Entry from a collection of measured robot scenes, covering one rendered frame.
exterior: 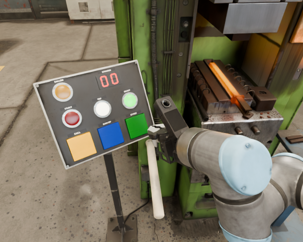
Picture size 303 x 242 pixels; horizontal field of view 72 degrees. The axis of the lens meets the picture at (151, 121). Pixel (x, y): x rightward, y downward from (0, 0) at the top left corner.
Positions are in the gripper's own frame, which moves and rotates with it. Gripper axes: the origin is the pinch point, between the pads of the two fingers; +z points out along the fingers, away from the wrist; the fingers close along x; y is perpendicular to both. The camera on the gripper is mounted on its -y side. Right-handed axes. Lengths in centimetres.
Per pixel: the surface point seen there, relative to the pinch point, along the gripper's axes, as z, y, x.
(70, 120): 10.7, -8.2, -21.4
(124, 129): 11.0, 0.7, -5.5
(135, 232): 66, 84, -3
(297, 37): -2, -15, 75
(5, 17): 655, -252, -60
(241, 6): -6.7, -29.2, 38.6
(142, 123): 10.3, 0.4, 1.2
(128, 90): 11.2, -12.0, -0.4
